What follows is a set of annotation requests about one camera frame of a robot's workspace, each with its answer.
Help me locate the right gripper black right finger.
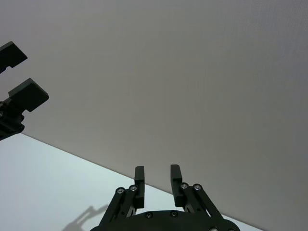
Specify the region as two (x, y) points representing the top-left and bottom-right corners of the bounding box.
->
(170, 164), (226, 223)

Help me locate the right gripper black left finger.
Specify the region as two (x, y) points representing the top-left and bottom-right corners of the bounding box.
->
(98, 166), (145, 228)

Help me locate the white table cloth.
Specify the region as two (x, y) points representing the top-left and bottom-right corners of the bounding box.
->
(0, 132), (267, 231)

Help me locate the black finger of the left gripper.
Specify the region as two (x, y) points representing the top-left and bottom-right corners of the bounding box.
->
(0, 41), (28, 75)
(0, 77), (50, 141)

